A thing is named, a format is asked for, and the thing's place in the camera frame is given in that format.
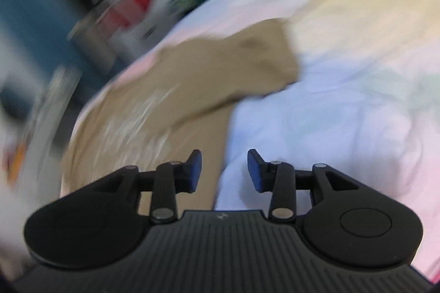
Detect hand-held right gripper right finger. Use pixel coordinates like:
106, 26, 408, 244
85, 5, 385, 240
247, 148, 360, 222

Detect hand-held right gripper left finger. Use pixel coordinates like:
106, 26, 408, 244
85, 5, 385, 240
92, 149, 203, 224

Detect tan garment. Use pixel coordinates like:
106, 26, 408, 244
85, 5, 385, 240
60, 18, 300, 212

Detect pastel tie-dye blanket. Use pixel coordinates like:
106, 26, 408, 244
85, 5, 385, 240
113, 0, 440, 284

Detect red shorts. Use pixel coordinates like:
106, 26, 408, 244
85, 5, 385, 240
109, 0, 156, 30

